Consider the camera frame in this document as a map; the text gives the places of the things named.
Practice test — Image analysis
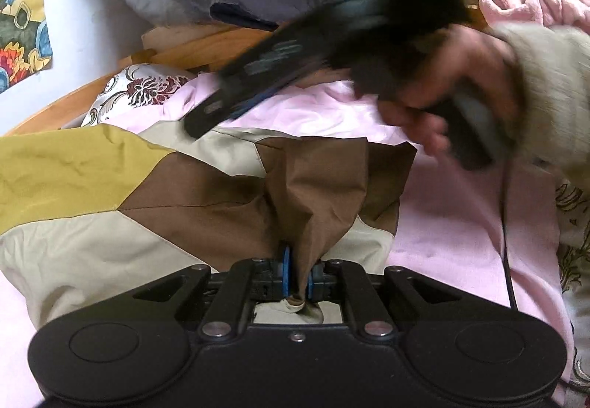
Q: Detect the person's right forearm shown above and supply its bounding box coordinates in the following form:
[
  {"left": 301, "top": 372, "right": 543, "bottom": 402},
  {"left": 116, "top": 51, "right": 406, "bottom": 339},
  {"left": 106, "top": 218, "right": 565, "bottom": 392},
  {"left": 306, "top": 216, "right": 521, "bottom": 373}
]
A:
[{"left": 491, "top": 22, "right": 590, "bottom": 190}]

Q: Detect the person's right hand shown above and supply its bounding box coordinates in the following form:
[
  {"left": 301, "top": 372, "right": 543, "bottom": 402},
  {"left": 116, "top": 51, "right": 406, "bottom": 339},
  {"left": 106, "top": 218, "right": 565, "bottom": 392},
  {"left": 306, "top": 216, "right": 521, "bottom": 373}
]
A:
[{"left": 377, "top": 25, "right": 525, "bottom": 156}]

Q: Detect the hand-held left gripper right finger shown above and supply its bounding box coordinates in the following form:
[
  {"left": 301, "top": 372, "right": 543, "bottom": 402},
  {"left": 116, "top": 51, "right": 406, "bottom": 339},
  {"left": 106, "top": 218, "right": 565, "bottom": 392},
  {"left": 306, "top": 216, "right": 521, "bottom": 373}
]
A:
[{"left": 306, "top": 258, "right": 467, "bottom": 342}]

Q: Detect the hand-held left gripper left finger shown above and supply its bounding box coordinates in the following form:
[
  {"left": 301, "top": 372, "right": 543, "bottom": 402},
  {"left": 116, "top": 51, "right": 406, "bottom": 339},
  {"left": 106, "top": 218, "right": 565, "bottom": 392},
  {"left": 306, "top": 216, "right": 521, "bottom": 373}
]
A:
[{"left": 124, "top": 244, "right": 294, "bottom": 342}]

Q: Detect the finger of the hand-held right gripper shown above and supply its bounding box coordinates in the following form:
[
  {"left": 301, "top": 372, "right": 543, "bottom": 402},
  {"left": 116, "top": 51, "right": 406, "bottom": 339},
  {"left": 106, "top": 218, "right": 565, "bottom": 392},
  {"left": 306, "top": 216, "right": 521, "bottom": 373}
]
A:
[
  {"left": 183, "top": 59, "right": 329, "bottom": 140},
  {"left": 216, "top": 6, "right": 352, "bottom": 92}
]

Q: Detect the wooden bed frame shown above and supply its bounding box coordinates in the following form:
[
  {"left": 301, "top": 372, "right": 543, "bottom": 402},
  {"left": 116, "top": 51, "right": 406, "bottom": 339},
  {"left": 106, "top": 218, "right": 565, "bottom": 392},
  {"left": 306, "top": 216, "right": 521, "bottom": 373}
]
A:
[{"left": 0, "top": 22, "right": 280, "bottom": 137}]

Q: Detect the colourful wall poster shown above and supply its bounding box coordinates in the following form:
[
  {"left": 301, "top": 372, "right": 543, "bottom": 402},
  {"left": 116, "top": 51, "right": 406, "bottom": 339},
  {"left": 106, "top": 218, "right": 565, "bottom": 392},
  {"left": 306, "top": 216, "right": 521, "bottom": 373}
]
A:
[{"left": 0, "top": 0, "right": 55, "bottom": 94}]

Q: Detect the black cable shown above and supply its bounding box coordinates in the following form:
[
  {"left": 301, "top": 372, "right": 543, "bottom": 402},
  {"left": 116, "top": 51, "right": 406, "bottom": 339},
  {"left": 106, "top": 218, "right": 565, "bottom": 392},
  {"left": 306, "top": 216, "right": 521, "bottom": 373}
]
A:
[{"left": 500, "top": 157, "right": 523, "bottom": 313}]

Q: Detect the floral quilt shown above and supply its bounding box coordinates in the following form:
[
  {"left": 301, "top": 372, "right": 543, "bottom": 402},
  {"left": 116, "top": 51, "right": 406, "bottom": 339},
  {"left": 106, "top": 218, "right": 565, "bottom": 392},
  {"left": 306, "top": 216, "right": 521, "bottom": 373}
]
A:
[{"left": 552, "top": 177, "right": 590, "bottom": 391}]

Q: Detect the floral pillow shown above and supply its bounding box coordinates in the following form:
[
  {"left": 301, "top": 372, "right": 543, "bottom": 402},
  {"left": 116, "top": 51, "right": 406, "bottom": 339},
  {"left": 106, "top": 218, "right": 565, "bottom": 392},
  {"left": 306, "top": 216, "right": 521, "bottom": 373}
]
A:
[{"left": 80, "top": 64, "right": 200, "bottom": 129}]

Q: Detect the pink bed sheet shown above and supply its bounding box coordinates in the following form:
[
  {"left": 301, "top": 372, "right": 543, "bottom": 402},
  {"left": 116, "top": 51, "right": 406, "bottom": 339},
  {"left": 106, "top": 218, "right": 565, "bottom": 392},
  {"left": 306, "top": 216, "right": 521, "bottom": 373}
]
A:
[{"left": 0, "top": 75, "right": 578, "bottom": 408}]

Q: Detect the yellow brown beige jacket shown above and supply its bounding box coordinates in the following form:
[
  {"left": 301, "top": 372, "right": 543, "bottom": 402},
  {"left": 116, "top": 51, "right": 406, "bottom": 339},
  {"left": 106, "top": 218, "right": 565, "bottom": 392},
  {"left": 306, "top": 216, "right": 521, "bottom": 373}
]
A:
[{"left": 0, "top": 122, "right": 419, "bottom": 331}]

